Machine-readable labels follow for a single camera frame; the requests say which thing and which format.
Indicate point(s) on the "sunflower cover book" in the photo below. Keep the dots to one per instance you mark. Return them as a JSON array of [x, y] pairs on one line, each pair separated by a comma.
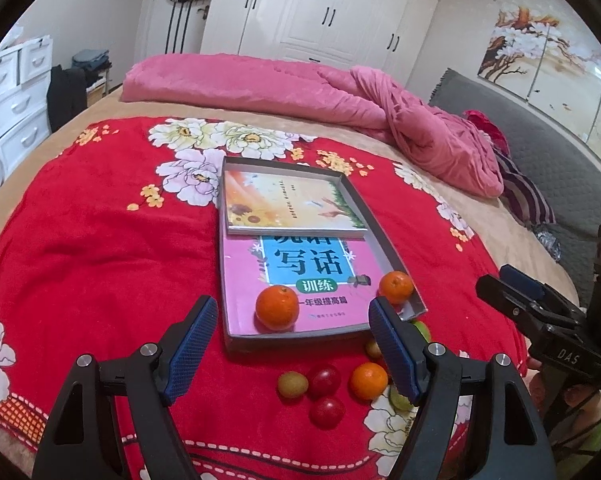
[[290, 200]]

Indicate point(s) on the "red cherry tomato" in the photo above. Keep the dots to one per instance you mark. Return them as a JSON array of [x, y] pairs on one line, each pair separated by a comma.
[[326, 411], [324, 380]]

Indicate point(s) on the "pink quilt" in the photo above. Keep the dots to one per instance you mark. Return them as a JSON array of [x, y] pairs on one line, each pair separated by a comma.
[[260, 85]]

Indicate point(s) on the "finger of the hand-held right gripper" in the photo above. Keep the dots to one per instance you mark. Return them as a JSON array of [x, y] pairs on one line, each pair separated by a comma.
[[523, 281], [503, 295]]

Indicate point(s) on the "small green-brown jujube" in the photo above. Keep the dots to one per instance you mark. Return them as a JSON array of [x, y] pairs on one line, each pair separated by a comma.
[[292, 384]]

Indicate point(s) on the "silver foil wrapper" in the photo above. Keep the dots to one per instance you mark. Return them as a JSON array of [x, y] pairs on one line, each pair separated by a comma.
[[548, 245]]

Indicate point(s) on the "white door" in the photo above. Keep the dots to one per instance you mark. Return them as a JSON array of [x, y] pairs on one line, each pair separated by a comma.
[[153, 20]]

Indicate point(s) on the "grey headboard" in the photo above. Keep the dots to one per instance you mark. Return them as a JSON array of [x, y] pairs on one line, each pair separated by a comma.
[[555, 160]]

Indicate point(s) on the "striped pillow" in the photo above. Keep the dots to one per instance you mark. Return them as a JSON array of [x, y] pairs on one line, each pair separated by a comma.
[[525, 195]]

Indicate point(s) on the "flower tree wall mural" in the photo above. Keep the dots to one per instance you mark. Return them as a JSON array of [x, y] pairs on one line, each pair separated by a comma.
[[540, 60]]

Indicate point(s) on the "white drawer cabinet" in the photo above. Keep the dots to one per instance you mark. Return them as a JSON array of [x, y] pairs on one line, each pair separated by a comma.
[[15, 105]]

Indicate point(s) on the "orange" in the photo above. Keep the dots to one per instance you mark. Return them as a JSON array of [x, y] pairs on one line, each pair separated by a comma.
[[278, 307], [395, 286], [369, 381]]

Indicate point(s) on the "pink workbook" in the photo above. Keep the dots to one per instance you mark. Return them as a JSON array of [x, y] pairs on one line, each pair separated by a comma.
[[245, 280]]

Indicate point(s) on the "red floral blanket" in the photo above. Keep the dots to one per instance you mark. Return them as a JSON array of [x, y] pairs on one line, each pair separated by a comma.
[[105, 240]]

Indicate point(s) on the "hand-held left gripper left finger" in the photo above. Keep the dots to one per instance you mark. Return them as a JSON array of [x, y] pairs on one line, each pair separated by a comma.
[[193, 345]]

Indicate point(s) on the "folded grey clothes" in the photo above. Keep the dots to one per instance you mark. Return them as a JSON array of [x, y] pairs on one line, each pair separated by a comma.
[[90, 60]]

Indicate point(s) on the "grey shallow tray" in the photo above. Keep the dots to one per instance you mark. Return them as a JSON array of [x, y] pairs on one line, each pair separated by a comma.
[[290, 342]]

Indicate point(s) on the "black clothing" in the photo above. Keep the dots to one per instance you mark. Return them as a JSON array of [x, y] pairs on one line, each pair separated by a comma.
[[68, 95]]

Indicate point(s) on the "red cloth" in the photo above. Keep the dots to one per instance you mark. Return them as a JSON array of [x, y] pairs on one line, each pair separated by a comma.
[[485, 127]]

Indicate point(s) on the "large green jujube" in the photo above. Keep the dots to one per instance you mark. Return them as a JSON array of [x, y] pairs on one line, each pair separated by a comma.
[[399, 401], [423, 331]]

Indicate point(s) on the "white wardrobe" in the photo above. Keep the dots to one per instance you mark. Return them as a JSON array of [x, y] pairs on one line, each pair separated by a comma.
[[330, 10]]

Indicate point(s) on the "person's right hand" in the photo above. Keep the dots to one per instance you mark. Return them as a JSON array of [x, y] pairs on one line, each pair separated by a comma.
[[588, 410]]

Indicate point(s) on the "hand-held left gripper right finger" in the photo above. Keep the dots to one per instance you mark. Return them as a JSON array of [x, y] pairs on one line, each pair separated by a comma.
[[393, 350]]

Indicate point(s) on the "small reddish jujube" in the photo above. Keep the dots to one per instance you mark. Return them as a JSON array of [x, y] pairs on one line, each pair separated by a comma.
[[372, 348]]

